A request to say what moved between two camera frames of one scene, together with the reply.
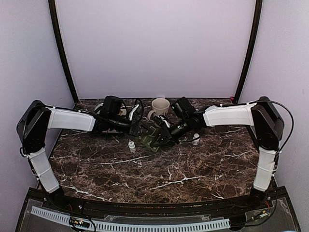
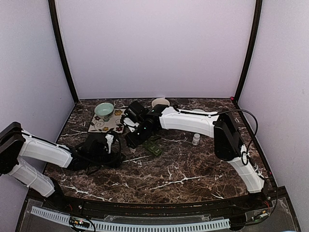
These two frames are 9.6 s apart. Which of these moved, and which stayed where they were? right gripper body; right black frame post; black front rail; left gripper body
Moved: right gripper body; left gripper body
Stayed: right black frame post; black front rail
